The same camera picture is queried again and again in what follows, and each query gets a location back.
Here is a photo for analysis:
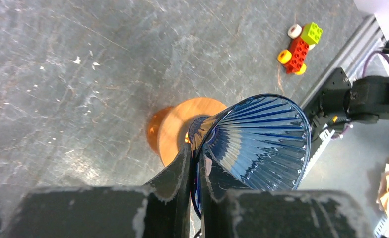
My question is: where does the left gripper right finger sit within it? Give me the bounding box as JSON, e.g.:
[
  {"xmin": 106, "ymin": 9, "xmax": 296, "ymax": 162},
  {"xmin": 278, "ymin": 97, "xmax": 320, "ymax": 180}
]
[{"xmin": 199, "ymin": 152, "xmax": 373, "ymax": 238}]

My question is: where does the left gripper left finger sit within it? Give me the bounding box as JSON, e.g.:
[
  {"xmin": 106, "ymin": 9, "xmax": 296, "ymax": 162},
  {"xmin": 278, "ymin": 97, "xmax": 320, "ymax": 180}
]
[{"xmin": 1, "ymin": 143, "xmax": 191, "ymax": 238}]

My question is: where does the light wooden dripper ring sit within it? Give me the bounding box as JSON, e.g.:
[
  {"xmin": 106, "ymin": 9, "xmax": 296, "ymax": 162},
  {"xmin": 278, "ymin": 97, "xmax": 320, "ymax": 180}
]
[{"xmin": 157, "ymin": 97, "xmax": 228, "ymax": 167}]

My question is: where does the blue glass dripper cone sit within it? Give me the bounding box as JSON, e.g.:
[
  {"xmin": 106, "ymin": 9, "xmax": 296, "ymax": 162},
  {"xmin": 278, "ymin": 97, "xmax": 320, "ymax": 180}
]
[{"xmin": 187, "ymin": 94, "xmax": 312, "ymax": 216}]

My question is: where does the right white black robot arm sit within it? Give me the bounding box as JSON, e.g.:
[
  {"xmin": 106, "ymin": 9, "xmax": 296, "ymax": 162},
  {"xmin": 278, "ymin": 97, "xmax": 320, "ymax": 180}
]
[{"xmin": 346, "ymin": 40, "xmax": 389, "ymax": 124}]

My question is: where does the amber glass carafe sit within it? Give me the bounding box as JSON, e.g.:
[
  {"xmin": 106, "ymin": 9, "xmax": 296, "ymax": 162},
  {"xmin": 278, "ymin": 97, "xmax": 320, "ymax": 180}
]
[{"xmin": 146, "ymin": 106, "xmax": 174, "ymax": 154}]

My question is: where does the red green toy car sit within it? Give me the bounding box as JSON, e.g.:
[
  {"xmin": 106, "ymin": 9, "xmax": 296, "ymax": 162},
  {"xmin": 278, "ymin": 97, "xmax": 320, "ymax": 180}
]
[{"xmin": 277, "ymin": 22, "xmax": 323, "ymax": 75}]

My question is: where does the white slotted cable duct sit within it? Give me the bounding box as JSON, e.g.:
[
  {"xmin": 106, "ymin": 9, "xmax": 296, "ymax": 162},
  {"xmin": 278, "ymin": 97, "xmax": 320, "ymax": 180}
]
[{"xmin": 304, "ymin": 129, "xmax": 335, "ymax": 176}]

